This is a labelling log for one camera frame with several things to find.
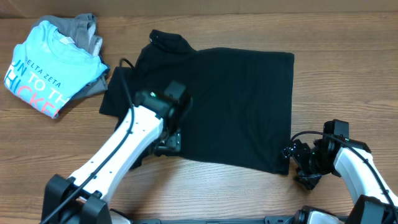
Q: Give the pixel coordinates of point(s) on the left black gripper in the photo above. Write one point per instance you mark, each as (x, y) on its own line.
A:
(173, 141)

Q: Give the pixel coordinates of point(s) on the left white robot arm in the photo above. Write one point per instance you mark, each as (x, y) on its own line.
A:
(152, 122)

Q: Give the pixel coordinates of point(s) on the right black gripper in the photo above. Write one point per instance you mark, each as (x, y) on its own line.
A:
(300, 150)

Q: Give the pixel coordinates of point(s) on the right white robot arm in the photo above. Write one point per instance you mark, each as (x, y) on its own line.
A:
(374, 201)

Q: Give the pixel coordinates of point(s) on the black t-shirt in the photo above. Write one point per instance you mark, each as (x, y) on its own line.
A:
(242, 99)

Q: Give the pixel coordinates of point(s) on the light blue printed t-shirt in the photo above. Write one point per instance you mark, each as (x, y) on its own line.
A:
(48, 69)

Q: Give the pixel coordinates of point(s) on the grey folded t-shirt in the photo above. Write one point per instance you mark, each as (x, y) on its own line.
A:
(82, 30)

